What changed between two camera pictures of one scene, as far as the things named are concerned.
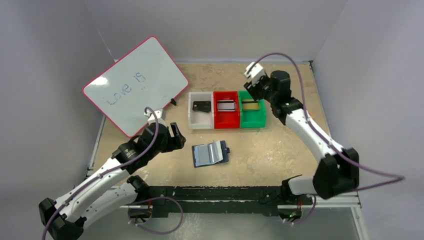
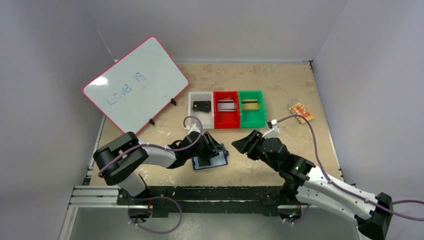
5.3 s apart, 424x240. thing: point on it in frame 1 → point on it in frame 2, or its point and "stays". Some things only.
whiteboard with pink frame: (146, 77) stays
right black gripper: (253, 88) → (255, 145)
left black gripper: (171, 145) → (212, 147)
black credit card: (202, 106) stays
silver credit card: (226, 105) stays
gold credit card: (251, 106) stays
